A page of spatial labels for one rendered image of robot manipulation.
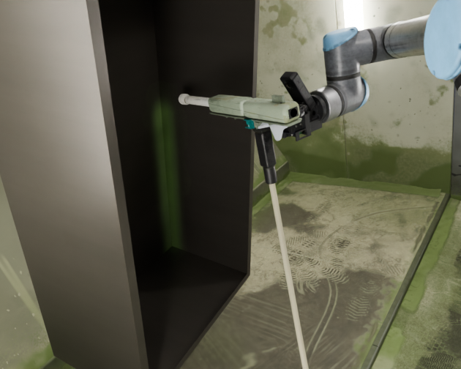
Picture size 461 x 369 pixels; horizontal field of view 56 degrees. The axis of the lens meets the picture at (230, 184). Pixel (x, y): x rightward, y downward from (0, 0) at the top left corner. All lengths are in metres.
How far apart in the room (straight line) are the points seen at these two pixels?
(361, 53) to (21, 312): 1.64
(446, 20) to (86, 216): 0.72
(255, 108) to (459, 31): 0.50
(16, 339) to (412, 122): 2.35
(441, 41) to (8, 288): 1.83
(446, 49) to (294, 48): 2.37
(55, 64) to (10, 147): 0.27
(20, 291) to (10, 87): 1.29
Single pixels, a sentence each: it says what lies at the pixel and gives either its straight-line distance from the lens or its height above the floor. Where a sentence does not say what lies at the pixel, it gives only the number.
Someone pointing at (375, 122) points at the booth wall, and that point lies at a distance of 2.93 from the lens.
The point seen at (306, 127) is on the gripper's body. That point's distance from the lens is 1.12.
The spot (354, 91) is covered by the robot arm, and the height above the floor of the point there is 1.12.
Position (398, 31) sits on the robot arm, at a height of 1.26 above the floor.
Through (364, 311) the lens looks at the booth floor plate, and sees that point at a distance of 2.08.
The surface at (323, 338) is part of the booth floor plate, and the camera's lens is 1.96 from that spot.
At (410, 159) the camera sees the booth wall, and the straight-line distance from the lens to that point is 2.95.
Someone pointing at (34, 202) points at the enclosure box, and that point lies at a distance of 1.06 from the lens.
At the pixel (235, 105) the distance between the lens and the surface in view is 1.08.
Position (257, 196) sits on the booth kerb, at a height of 0.11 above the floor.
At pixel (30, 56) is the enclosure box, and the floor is 1.38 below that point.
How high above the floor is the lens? 1.43
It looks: 24 degrees down
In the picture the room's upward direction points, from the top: 11 degrees counter-clockwise
